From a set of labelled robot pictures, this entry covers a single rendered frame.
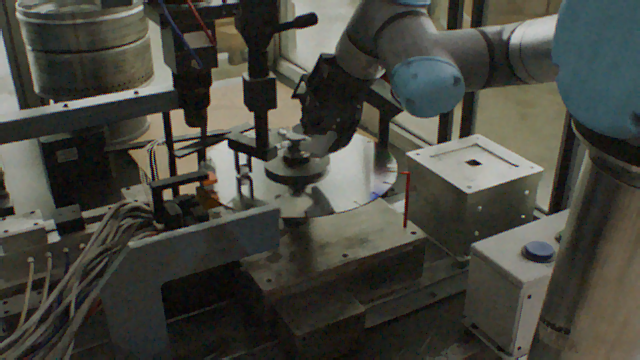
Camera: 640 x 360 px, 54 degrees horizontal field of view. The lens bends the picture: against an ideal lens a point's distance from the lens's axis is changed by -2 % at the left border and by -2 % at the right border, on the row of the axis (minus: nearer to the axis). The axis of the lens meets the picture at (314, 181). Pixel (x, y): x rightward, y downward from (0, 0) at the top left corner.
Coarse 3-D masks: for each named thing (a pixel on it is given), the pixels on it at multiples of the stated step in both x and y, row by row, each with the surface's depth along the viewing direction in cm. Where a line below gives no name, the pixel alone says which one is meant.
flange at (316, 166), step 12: (288, 156) 105; (300, 156) 105; (264, 168) 106; (276, 168) 104; (288, 168) 104; (300, 168) 104; (312, 168) 104; (324, 168) 104; (288, 180) 103; (300, 180) 102
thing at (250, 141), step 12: (264, 120) 96; (264, 132) 97; (228, 144) 102; (240, 144) 100; (252, 144) 99; (264, 144) 98; (252, 156) 100; (264, 156) 98; (276, 156) 100; (252, 168) 103
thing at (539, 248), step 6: (534, 240) 94; (540, 240) 94; (528, 246) 93; (534, 246) 93; (540, 246) 93; (546, 246) 93; (528, 252) 92; (534, 252) 92; (540, 252) 92; (546, 252) 92; (552, 252) 92; (540, 258) 91; (546, 258) 91
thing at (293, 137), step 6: (282, 132) 107; (288, 138) 104; (294, 138) 104; (300, 138) 104; (306, 138) 106; (282, 144) 103; (288, 144) 104; (294, 144) 104; (300, 144) 104; (288, 150) 105; (294, 150) 104
